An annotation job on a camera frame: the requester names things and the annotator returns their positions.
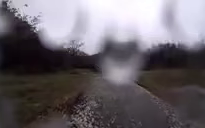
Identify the small bare tree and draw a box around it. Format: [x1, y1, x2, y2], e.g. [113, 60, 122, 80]
[64, 39, 86, 57]

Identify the grey gravel-edged path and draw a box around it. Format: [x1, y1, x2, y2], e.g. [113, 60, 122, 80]
[54, 78, 188, 128]

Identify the grass field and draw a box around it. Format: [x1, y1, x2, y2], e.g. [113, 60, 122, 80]
[0, 68, 101, 128]

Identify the grass verge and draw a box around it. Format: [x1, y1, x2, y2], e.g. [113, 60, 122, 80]
[136, 68, 205, 128]

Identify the dark row of trees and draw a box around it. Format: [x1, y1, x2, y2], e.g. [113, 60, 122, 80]
[144, 41, 205, 71]

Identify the dark wood of trees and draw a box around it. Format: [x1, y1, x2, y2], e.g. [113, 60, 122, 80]
[0, 0, 101, 74]

